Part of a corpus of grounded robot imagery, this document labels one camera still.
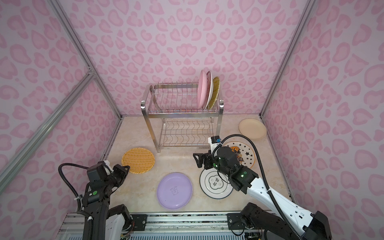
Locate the stainless steel dish rack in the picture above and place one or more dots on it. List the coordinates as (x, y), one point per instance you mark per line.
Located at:
(173, 119)

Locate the white plate dark rim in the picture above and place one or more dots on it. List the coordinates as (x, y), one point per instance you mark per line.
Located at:
(215, 184)

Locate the purple bear plate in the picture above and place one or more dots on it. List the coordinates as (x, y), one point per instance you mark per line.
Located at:
(174, 191)

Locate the cream round plate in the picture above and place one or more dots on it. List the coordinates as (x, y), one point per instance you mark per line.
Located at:
(252, 129)

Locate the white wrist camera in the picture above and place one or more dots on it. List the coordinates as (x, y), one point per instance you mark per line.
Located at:
(107, 167)
(214, 142)

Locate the white plate orange sunburst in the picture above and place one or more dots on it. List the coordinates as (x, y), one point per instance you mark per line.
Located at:
(210, 89)

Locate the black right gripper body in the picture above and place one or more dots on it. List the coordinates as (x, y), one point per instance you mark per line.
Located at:
(215, 163)

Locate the green rimmed woven bamboo plate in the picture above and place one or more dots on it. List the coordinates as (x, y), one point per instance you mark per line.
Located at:
(216, 89)

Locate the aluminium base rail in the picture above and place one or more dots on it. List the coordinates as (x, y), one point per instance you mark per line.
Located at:
(184, 226)

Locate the orange rimmed star plate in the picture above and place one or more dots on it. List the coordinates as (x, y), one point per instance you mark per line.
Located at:
(245, 154)

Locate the pink bear plate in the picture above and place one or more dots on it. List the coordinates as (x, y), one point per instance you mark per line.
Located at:
(202, 90)

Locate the brown woven bamboo plate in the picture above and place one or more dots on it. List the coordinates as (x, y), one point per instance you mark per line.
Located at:
(140, 160)

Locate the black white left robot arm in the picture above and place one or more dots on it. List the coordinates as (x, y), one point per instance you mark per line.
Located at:
(96, 201)

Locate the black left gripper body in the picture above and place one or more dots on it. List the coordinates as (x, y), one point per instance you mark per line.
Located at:
(118, 175)

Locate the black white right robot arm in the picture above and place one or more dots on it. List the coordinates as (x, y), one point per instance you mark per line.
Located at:
(285, 219)

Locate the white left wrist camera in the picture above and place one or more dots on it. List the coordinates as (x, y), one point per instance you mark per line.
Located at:
(107, 167)

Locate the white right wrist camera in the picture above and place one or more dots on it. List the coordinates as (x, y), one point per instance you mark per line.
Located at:
(214, 142)

